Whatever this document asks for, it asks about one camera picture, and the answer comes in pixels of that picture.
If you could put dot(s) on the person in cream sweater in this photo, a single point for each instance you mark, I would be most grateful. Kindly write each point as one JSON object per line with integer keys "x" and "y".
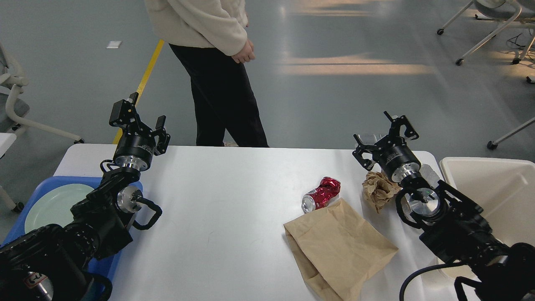
{"x": 209, "y": 38}

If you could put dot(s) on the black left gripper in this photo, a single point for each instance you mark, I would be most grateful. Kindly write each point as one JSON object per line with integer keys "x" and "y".
{"x": 138, "y": 145}

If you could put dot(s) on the blue plastic tray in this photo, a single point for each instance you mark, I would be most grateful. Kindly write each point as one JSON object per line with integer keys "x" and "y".
{"x": 62, "y": 184}

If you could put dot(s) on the white plastic bin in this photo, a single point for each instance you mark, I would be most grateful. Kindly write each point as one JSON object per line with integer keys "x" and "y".
{"x": 504, "y": 188}

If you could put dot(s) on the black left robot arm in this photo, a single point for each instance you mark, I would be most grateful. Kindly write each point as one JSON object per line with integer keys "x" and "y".
{"x": 113, "y": 178}

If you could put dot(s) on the white office chair left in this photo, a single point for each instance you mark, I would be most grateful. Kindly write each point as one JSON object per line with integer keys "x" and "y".
{"x": 13, "y": 109}

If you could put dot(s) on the light green plate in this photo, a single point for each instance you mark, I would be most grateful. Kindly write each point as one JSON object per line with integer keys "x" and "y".
{"x": 54, "y": 206}

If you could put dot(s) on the chair leg with caster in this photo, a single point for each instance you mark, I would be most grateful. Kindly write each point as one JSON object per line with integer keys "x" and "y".
{"x": 493, "y": 144}

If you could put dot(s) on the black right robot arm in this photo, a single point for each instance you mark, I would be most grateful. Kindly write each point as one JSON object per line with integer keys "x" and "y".
{"x": 452, "y": 225}

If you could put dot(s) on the brown paper bag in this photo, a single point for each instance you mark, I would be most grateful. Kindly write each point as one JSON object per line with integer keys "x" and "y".
{"x": 337, "y": 250}

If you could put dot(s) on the crushed red soda can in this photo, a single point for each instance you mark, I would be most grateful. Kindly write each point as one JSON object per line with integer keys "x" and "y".
{"x": 328, "y": 189}

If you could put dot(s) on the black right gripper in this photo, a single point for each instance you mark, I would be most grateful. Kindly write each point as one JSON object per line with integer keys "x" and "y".
{"x": 392, "y": 154}

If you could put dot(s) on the clear floor plate left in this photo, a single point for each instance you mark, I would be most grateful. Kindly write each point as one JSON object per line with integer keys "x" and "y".
{"x": 370, "y": 139}

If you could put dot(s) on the aluminium foil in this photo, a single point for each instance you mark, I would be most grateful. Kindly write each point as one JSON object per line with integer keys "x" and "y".
{"x": 428, "y": 173}

